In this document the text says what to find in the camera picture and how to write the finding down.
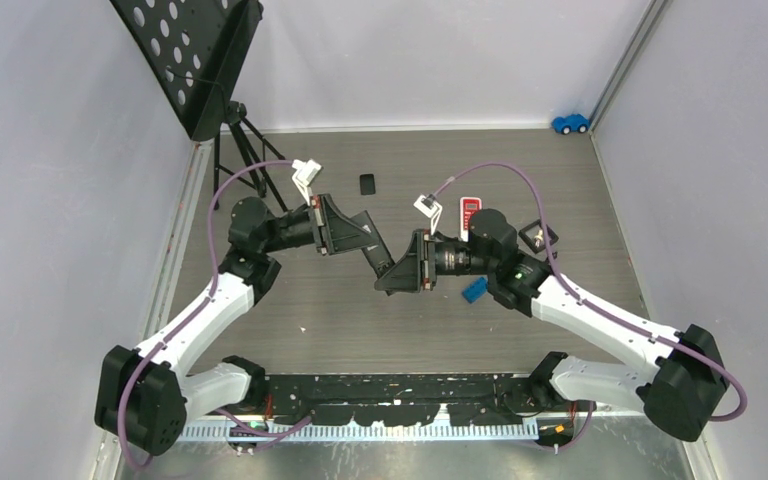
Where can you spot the white red remote control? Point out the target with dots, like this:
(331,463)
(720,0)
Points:
(468,206)

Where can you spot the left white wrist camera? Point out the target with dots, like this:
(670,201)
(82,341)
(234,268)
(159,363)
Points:
(305,172)

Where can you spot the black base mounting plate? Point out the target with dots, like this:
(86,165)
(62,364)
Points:
(401,400)

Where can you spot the small black square frame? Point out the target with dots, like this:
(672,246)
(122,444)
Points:
(536,237)

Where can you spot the black battery cover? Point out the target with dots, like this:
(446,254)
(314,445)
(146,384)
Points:
(367,184)

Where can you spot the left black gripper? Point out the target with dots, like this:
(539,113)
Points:
(341,234)

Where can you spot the blue toy car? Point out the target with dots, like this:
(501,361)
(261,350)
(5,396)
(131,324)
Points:
(565,125)

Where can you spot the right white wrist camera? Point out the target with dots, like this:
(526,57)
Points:
(429,206)

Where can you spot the black perforated music stand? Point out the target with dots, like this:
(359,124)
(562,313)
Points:
(196,51)

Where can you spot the black remote control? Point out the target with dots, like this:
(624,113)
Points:
(377,255)

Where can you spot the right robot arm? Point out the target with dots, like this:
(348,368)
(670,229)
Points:
(676,378)

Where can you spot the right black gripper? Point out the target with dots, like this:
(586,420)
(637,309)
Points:
(406,274)

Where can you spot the blue toy brick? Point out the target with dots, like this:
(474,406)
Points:
(475,290)

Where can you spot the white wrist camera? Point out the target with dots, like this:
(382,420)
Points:
(305,172)
(429,206)

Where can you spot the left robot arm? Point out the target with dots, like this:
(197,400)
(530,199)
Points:
(147,394)

